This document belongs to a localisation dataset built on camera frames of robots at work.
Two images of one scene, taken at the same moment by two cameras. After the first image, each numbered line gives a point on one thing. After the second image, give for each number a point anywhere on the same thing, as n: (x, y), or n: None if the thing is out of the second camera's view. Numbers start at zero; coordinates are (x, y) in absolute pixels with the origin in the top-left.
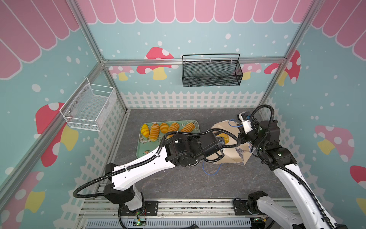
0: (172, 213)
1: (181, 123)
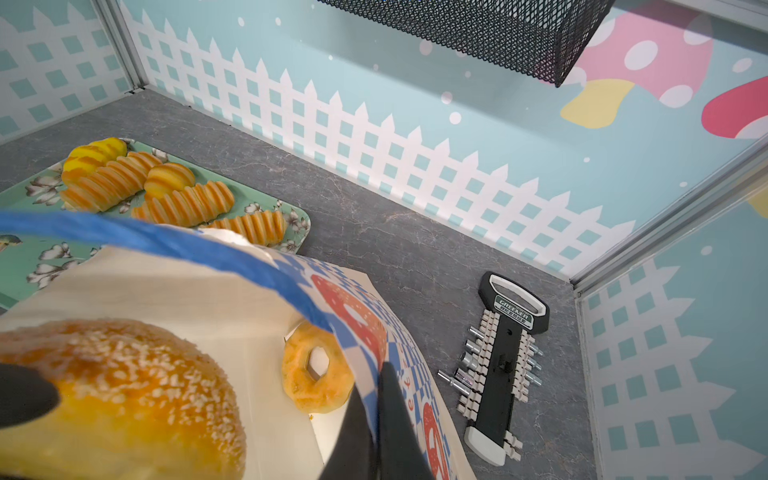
0: None
1: (27, 267)
